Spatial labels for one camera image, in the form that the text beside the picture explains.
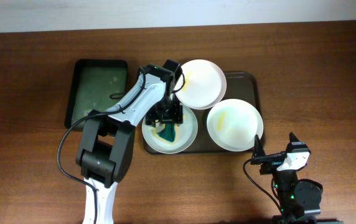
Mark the white plate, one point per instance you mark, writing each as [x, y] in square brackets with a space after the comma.
[202, 86]
[233, 125]

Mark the green and yellow sponge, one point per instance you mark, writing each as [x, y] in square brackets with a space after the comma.
[166, 132]

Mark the white top plate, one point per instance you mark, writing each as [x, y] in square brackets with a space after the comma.
[202, 86]

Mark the black rectangular sponge tray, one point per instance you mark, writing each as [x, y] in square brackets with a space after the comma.
[93, 82]

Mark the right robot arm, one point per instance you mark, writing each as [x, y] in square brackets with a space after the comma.
[298, 200]

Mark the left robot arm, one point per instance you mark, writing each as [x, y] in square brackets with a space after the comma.
[106, 149]

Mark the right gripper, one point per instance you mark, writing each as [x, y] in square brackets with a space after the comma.
[258, 157]

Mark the pale grey plate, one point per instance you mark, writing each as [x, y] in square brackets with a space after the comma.
[186, 134]

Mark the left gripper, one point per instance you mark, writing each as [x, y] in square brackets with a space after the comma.
[177, 117]

